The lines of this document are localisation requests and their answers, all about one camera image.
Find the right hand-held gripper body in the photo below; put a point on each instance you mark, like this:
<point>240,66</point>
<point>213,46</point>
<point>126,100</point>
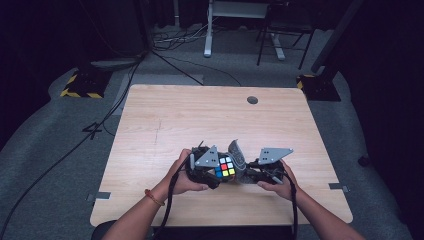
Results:
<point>273,155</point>

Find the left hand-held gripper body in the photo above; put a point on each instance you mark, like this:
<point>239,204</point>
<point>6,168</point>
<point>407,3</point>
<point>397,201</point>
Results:
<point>208,158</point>

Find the multicoloured puzzle cube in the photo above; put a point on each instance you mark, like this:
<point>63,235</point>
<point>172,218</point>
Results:
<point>225,168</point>

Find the grey cloth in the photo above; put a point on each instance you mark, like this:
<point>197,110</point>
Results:
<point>237,155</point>

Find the person's right hand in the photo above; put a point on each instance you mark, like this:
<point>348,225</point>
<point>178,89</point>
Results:
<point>285,190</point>

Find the person's left hand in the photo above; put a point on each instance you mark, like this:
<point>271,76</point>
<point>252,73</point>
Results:
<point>178,180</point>

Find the person's dark clothing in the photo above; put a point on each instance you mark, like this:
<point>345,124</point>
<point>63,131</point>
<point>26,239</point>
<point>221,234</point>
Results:
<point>226,233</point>

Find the round table grommet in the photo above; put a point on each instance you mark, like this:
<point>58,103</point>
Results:
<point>252,100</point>

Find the grey tape piece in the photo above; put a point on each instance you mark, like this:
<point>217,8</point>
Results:
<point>338,187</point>
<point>101,195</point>

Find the yellow-black striped stand base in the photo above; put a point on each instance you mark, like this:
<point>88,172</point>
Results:
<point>85,85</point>
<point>320,88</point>

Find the small black round object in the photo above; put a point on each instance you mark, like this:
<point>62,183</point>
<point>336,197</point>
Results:
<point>363,161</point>

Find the black chair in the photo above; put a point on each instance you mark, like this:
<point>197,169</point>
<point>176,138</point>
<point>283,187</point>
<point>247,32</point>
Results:
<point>286,28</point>

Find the black slanted stand pole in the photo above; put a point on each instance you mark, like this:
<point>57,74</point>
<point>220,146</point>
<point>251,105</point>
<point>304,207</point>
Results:
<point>336,36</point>

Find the white desk frame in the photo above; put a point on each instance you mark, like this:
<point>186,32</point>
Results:
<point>208,36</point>

